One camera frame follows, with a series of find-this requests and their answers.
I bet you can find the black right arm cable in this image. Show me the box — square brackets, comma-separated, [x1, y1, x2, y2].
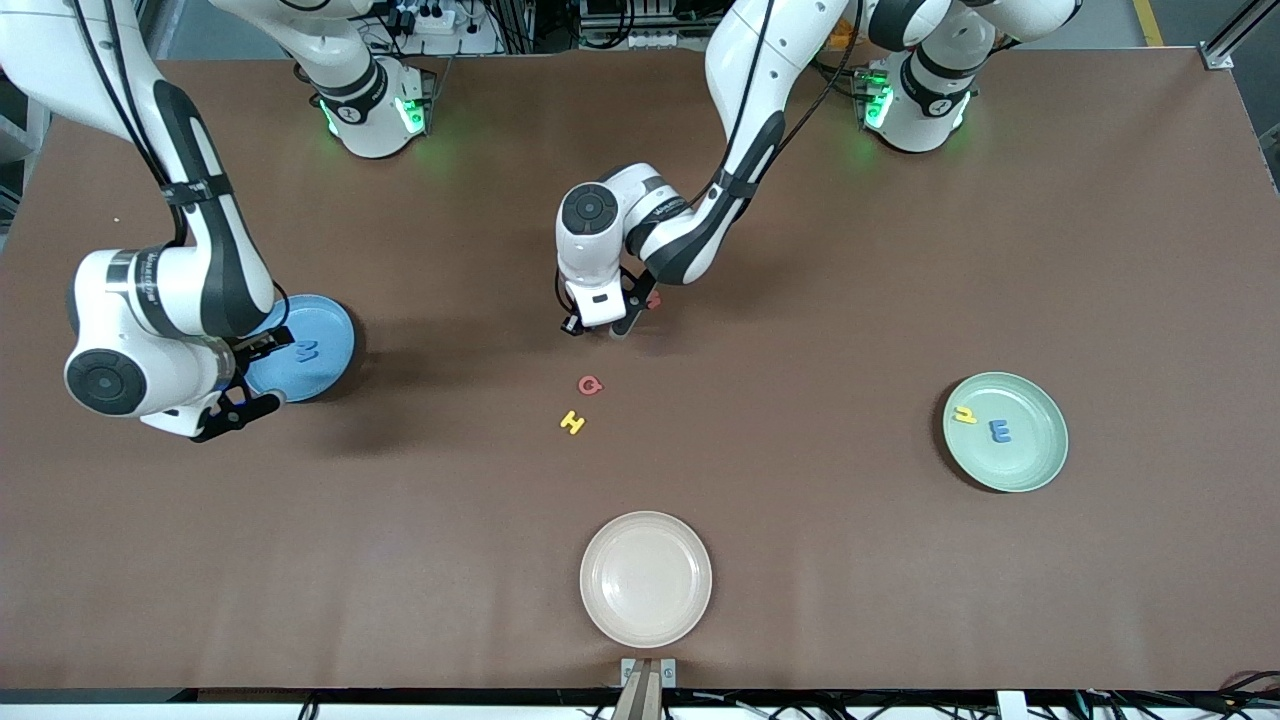
[60, 0, 293, 336]

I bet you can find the metal equipment rack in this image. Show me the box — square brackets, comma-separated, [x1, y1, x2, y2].
[575, 0, 736, 51]

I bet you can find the beige plate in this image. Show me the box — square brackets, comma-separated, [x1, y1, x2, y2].
[579, 510, 714, 649]

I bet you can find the blue plate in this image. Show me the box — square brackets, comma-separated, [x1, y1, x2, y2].
[240, 293, 357, 404]

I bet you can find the aluminium frame profile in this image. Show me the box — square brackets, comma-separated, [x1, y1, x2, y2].
[1200, 0, 1280, 71]

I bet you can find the brown table cover sheet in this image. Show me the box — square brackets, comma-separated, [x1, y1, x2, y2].
[0, 48, 1280, 693]

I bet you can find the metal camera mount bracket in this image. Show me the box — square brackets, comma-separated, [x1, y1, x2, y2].
[620, 657, 677, 720]

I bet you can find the green plate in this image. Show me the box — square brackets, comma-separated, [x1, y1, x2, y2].
[942, 371, 1070, 494]

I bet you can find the white power strip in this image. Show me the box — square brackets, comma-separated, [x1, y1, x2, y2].
[385, 0, 463, 36]

